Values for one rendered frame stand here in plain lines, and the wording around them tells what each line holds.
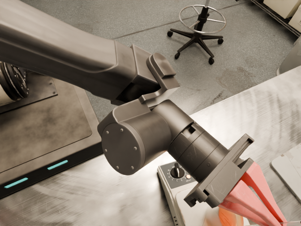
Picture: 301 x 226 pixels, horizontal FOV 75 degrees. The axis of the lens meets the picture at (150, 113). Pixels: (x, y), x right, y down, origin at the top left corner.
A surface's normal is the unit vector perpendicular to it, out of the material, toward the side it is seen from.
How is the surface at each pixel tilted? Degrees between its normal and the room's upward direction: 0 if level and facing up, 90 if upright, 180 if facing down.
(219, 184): 0
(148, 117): 33
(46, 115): 0
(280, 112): 0
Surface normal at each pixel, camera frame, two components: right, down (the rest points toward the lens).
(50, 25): 0.61, -0.55
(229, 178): 0.06, -0.52
